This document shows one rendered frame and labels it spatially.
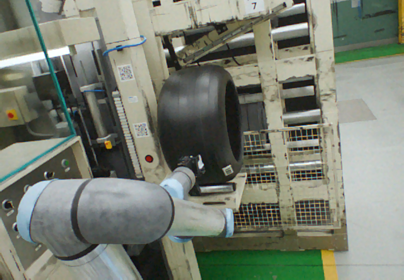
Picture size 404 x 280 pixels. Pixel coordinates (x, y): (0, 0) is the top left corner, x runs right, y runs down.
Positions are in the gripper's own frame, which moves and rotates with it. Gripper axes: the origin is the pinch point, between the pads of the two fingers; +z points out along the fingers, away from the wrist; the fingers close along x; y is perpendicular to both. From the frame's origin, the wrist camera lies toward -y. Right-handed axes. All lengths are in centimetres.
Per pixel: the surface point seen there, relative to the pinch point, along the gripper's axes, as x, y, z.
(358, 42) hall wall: -222, 27, 949
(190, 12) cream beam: 4, 67, 39
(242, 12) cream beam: -22, 62, 39
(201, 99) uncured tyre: -4.5, 27.2, 3.6
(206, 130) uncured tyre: -5.9, 14.9, -0.5
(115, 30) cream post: 33, 63, 13
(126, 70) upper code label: 33, 45, 15
